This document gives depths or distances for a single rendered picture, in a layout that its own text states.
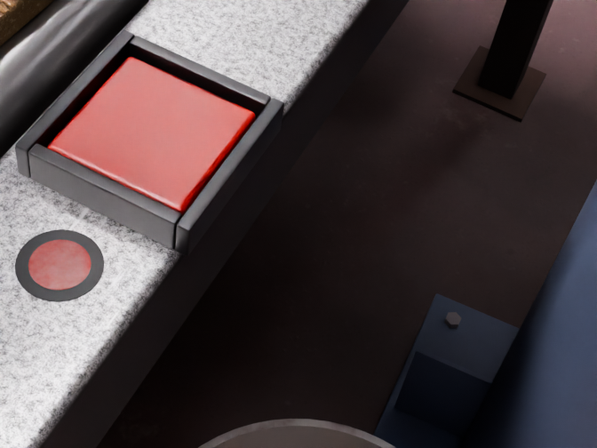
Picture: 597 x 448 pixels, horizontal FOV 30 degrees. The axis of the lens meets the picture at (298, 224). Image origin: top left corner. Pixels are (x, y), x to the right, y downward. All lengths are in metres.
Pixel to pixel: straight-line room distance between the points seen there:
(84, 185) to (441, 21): 1.54
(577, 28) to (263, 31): 1.53
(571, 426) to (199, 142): 0.81
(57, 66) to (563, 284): 0.69
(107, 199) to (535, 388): 0.82
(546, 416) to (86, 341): 0.85
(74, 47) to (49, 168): 0.09
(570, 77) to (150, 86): 1.49
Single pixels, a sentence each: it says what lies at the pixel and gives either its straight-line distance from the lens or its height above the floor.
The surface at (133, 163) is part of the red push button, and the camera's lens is 0.43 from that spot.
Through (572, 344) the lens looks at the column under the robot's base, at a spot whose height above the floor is 0.38.
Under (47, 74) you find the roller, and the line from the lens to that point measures 0.48.
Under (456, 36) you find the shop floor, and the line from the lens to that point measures 1.91.
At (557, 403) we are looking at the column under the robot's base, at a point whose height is 0.29.
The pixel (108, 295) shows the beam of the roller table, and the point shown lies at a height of 0.92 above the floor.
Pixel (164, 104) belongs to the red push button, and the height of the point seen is 0.93.
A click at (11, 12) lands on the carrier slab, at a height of 0.93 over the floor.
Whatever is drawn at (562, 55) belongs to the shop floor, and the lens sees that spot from 1.94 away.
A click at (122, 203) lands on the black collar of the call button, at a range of 0.41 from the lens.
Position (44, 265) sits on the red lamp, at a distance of 0.42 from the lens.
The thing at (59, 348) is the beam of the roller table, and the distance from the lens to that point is 0.40.
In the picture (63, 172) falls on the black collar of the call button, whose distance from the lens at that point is 0.42.
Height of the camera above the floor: 1.26
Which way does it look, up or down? 52 degrees down
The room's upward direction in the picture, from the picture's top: 11 degrees clockwise
